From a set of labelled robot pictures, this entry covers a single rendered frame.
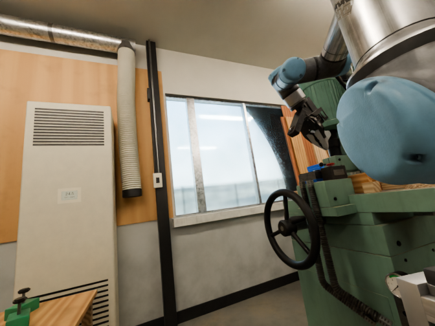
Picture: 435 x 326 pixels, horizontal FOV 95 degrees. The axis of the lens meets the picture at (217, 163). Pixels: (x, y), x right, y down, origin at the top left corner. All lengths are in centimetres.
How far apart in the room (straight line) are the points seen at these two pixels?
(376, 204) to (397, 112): 59
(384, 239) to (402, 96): 63
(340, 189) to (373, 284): 31
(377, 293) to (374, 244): 15
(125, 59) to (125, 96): 39
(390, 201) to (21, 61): 260
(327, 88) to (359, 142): 81
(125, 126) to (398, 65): 181
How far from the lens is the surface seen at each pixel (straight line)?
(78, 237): 167
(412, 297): 48
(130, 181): 177
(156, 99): 217
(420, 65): 27
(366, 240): 85
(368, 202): 81
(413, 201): 75
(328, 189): 78
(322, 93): 107
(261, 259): 237
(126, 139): 186
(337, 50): 74
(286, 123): 274
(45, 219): 171
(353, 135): 29
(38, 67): 244
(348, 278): 95
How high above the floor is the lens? 93
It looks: 12 degrees up
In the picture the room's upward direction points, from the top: 8 degrees counter-clockwise
